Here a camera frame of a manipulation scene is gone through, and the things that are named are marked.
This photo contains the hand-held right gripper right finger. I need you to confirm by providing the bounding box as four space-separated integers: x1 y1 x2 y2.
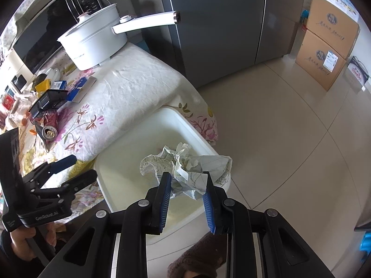
202 171 337 278

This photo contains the white long-handled pot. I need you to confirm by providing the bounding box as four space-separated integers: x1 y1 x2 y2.
57 3 182 71

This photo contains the glass pitcher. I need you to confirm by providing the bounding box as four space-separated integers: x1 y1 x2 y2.
9 97 32 126

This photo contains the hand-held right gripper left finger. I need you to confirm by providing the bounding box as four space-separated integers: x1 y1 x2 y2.
38 171 172 278

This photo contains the brown cardboard box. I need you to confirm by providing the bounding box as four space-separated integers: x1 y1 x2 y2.
306 0 360 60
295 29 347 92

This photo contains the grey refrigerator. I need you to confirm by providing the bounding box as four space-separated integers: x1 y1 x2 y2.
142 0 306 89

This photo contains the white rice cooker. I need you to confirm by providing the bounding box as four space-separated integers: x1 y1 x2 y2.
0 49 33 93

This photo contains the black ribbed box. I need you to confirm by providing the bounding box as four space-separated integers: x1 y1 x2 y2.
28 89 68 120

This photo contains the white pot lid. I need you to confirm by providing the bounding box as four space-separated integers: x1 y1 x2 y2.
57 3 118 43

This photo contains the floral yellow tablecloth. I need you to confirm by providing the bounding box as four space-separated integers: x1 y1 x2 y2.
0 42 219 232

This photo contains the black microwave oven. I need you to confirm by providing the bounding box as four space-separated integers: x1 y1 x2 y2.
12 0 106 74

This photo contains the person's left hand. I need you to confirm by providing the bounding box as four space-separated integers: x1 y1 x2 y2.
0 223 58 264

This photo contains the red drink can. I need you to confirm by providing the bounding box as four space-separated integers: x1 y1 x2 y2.
36 111 60 142

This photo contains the white plastic bin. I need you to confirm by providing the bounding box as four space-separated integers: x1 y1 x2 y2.
94 107 232 245

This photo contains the brown fuzzy slipper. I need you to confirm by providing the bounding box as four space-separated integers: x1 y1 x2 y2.
167 233 229 278

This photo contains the printed paper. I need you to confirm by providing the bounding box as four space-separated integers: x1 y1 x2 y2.
140 142 233 201

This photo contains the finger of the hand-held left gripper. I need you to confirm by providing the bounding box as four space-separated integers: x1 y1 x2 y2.
30 169 98 205
22 154 77 192

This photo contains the white tube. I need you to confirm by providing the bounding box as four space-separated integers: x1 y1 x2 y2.
43 68 60 82

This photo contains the yellow packet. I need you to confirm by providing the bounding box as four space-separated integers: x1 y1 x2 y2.
34 79 52 94

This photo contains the printed shopping bag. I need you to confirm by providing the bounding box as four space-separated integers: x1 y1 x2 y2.
342 56 371 93

